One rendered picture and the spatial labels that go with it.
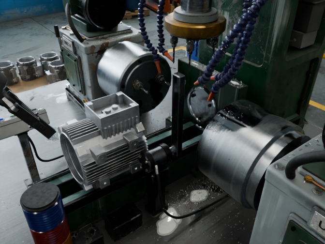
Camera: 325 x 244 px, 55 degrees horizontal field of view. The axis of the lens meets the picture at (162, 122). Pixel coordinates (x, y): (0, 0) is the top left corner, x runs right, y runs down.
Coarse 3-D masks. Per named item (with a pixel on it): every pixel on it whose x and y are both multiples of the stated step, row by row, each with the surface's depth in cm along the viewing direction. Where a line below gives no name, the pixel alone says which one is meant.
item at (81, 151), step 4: (64, 124) 88; (136, 124) 88; (140, 124) 89; (60, 128) 87; (136, 128) 88; (140, 128) 88; (144, 128) 89; (60, 132) 87; (136, 132) 89; (140, 132) 89; (76, 148) 79; (80, 148) 80; (84, 148) 80; (76, 152) 80; (80, 152) 79; (84, 152) 80; (80, 156) 79; (84, 184) 86; (84, 188) 86; (88, 188) 86
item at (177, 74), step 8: (176, 72) 80; (176, 80) 79; (184, 80) 79; (176, 88) 80; (184, 88) 80; (176, 96) 81; (176, 104) 82; (176, 112) 84; (176, 120) 85; (176, 128) 86; (176, 136) 88; (176, 144) 89; (176, 152) 91
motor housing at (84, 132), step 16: (64, 128) 84; (80, 128) 83; (96, 128) 84; (64, 144) 93; (80, 144) 82; (96, 144) 83; (112, 144) 85; (144, 144) 90; (80, 160) 81; (112, 160) 84; (128, 160) 88; (80, 176) 92; (96, 176) 84; (112, 176) 88
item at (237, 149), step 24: (216, 120) 81; (240, 120) 78; (264, 120) 77; (216, 144) 79; (240, 144) 75; (264, 144) 72; (288, 144) 71; (216, 168) 80; (240, 168) 73; (264, 168) 70; (240, 192) 75
